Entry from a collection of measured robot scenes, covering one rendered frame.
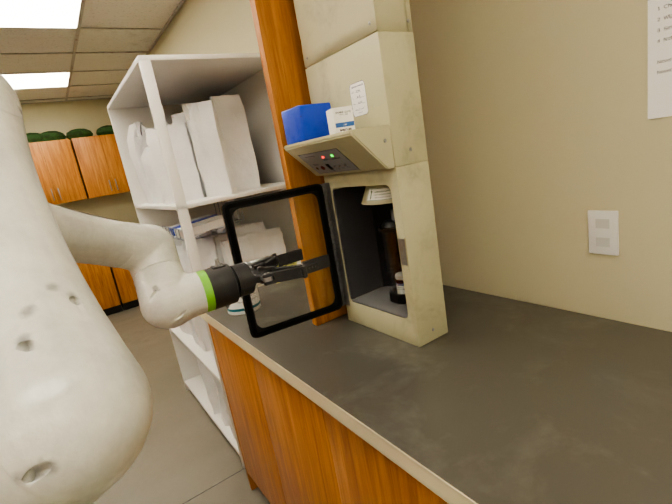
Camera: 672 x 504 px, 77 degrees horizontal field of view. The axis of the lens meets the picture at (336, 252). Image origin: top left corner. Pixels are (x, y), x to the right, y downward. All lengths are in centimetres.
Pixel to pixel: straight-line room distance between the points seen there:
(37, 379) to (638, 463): 78
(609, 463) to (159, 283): 84
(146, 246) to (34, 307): 56
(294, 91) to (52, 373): 110
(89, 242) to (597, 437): 93
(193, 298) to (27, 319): 56
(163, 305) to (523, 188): 100
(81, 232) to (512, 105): 110
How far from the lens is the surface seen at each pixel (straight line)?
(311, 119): 115
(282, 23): 136
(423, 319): 113
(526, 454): 82
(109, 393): 35
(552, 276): 136
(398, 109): 105
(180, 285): 91
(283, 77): 132
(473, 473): 79
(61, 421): 34
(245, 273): 95
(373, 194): 114
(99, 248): 86
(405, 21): 113
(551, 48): 128
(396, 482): 97
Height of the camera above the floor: 147
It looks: 13 degrees down
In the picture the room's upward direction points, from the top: 10 degrees counter-clockwise
